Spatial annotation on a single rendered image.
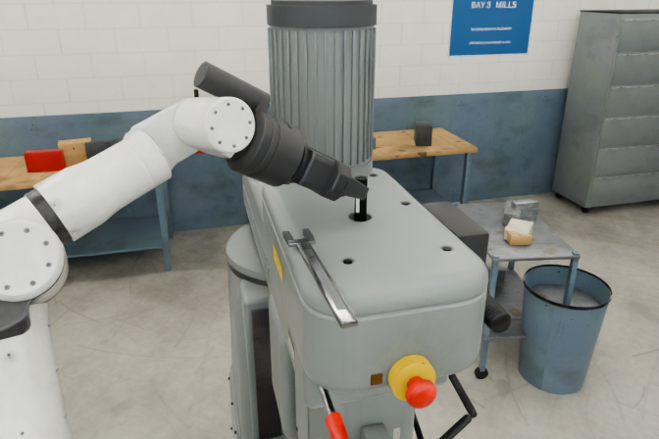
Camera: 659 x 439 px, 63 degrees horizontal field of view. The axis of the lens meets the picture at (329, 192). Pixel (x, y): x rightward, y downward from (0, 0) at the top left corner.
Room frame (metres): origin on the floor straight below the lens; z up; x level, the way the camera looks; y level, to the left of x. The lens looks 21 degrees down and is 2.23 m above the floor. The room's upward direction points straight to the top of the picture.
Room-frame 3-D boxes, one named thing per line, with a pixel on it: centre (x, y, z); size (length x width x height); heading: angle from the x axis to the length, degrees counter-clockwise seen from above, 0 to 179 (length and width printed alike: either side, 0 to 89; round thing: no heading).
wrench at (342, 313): (0.60, 0.01, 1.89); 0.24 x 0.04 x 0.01; 17
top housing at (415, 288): (0.79, -0.04, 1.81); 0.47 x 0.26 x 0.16; 15
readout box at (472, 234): (1.15, -0.30, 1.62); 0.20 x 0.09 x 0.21; 15
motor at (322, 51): (1.02, 0.01, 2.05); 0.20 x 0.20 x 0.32
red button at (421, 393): (0.53, -0.11, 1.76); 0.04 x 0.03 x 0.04; 105
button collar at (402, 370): (0.56, -0.11, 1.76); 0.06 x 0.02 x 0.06; 105
